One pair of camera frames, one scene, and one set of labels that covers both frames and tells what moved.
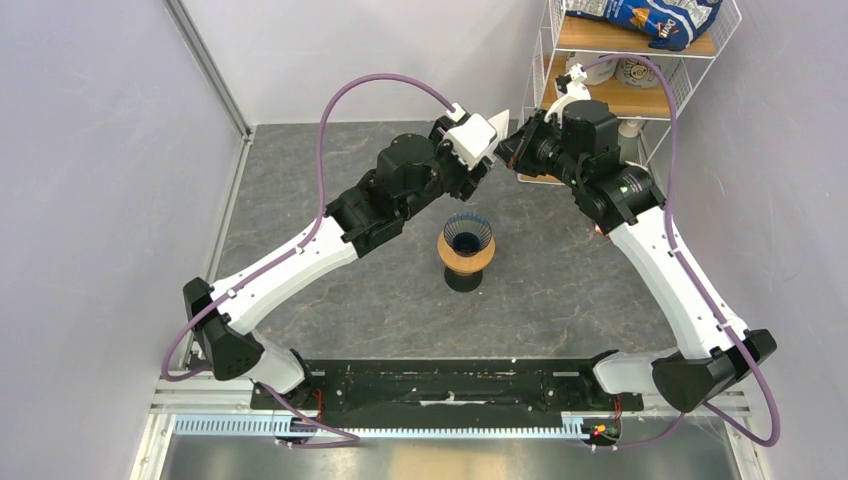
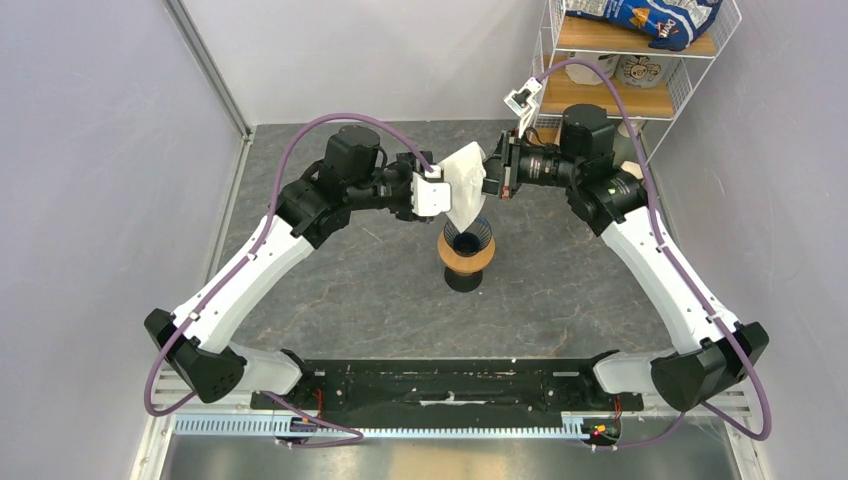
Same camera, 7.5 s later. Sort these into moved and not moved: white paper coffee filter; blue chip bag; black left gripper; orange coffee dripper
Moved: white paper coffee filter; black left gripper
Not moved: orange coffee dripper; blue chip bag
